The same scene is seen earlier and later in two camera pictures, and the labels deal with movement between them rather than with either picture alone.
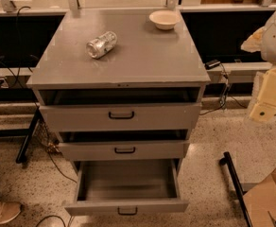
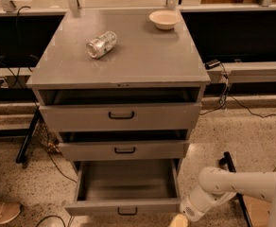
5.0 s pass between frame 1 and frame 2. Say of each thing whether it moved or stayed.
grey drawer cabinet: stayed
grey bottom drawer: stayed
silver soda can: stayed
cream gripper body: moved
